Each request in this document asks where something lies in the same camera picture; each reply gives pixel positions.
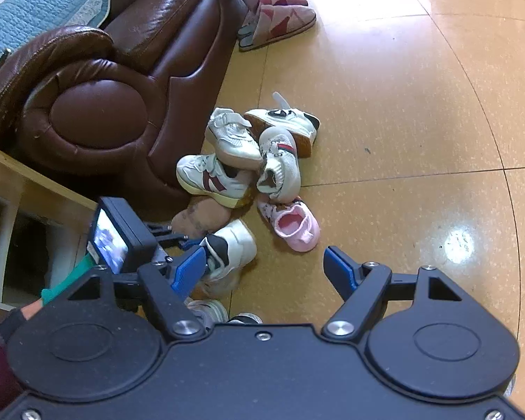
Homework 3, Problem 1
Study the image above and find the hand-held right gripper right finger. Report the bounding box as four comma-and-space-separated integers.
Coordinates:
321, 246, 460, 338

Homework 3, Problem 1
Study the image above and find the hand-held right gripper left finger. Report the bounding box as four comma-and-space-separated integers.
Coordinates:
65, 246, 207, 338

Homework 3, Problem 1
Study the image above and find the white velcro shoe tan sole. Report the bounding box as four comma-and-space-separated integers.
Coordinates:
205, 107, 265, 171
186, 300, 229, 331

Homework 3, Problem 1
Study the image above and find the white shoe black trim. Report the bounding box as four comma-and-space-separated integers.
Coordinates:
201, 219, 258, 285

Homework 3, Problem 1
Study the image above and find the pink shoe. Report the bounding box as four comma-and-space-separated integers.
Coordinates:
257, 199, 321, 253

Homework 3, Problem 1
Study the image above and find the white shoe cabinet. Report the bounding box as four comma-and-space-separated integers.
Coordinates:
0, 192, 92, 311

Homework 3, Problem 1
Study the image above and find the white knit shoe striped strap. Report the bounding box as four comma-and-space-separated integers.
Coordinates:
256, 126, 302, 204

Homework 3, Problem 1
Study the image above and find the white shoe black round emblem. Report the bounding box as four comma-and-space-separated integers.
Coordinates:
244, 92, 321, 158

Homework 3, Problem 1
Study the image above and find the brown leather sofa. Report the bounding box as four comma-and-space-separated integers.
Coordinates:
0, 0, 250, 224

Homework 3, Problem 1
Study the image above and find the pink and red slipper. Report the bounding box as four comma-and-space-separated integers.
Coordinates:
238, 0, 309, 38
238, 4, 318, 52

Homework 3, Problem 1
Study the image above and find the teal quilted blanket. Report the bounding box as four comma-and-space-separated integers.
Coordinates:
0, 0, 112, 82

